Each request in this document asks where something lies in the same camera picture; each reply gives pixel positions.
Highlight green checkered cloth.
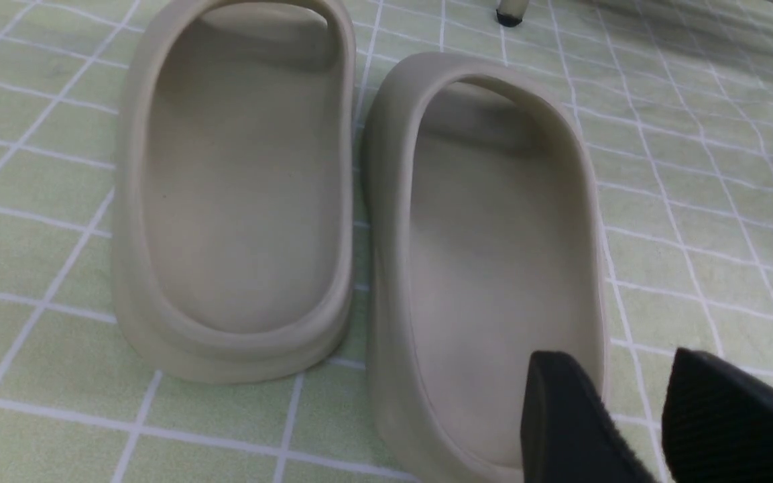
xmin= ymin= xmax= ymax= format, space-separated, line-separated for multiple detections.
xmin=0 ymin=1 xmax=773 ymax=482

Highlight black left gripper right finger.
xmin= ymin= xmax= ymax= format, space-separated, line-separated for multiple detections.
xmin=661 ymin=347 xmax=773 ymax=482

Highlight tan right slide slipper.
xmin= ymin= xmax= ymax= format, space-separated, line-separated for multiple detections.
xmin=361 ymin=52 xmax=609 ymax=482

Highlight tan left slide slipper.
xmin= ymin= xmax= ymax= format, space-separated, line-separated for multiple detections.
xmin=111 ymin=1 xmax=356 ymax=384

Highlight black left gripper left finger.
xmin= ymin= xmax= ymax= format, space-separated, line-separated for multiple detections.
xmin=520 ymin=351 xmax=656 ymax=482

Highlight metal shoe rack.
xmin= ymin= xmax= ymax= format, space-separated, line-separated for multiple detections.
xmin=495 ymin=0 xmax=530 ymax=28

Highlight tan slide slipper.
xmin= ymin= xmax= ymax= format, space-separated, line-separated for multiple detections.
xmin=111 ymin=1 xmax=356 ymax=384
xmin=361 ymin=52 xmax=609 ymax=482

